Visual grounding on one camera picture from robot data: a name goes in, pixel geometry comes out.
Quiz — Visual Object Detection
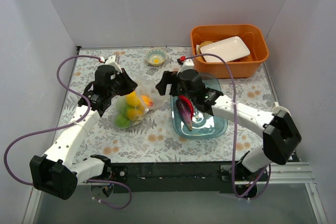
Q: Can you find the purple eggplant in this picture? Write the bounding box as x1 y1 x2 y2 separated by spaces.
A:
175 99 193 131

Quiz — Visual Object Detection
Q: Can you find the clear blue plastic tray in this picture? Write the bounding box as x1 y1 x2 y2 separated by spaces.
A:
170 73 228 138

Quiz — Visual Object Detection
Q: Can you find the orange plastic bin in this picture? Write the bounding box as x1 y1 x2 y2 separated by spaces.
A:
190 24 269 78

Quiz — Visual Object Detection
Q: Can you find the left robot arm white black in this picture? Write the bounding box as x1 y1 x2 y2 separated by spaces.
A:
29 55 138 200

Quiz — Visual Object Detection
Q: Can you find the orange peach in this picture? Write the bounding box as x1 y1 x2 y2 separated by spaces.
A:
141 95 154 108

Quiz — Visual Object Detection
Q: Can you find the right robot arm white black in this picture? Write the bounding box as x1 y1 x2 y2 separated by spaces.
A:
156 59 302 181

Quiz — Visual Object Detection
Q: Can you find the yellow lemon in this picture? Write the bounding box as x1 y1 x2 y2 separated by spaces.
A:
125 91 141 107

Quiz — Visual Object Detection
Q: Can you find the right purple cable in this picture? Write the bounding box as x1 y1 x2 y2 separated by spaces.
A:
177 53 271 200

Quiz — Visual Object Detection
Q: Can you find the clear zip top bag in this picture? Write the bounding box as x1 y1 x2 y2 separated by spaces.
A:
112 79 164 130

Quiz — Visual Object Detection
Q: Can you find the white rectangular plate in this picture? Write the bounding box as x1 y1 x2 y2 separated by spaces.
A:
216 36 250 62

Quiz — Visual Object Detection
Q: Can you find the light green bumpy fruit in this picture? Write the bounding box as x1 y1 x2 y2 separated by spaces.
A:
114 114 131 129

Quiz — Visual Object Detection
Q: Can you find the aluminium frame rail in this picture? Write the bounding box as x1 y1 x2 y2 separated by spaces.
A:
33 162 316 185

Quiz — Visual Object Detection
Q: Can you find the white cup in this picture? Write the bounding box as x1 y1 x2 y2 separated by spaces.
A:
271 102 291 115

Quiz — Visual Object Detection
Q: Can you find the small patterned bowl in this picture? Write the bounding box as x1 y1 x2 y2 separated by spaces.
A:
145 48 167 67

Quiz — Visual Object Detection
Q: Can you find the green cabbage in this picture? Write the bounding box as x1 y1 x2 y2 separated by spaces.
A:
115 100 134 114

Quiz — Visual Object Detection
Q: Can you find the purple cable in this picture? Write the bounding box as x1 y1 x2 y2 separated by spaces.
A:
177 53 271 200
3 55 132 210

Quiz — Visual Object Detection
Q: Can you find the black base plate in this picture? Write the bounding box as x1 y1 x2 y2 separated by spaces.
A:
81 161 271 195

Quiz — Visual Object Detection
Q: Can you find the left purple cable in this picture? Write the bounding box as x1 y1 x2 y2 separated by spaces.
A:
3 55 132 210

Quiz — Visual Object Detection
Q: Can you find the red chili pepper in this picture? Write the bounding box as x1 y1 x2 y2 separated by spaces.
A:
178 95 194 119

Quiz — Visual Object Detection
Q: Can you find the orange green mango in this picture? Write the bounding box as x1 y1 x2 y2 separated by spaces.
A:
124 106 144 121

